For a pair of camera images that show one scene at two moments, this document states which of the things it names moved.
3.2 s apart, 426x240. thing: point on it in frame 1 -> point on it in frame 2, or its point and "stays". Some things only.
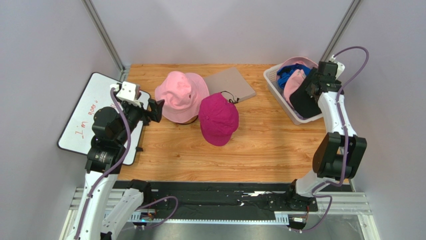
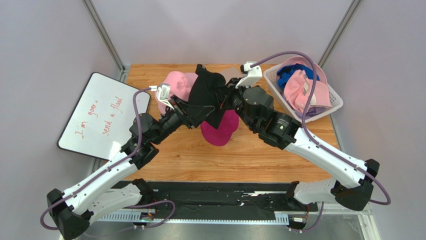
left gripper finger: (157, 116) -> (196, 114)
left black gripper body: (132, 114) -> (174, 118)
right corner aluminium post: (341, 29) stays
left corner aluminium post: (105, 37) stays
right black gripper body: (312, 86) -> (231, 98)
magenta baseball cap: (218, 118) stays
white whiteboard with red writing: (76, 136) stays
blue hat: (284, 73) stays
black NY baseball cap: (304, 104) -> (208, 89)
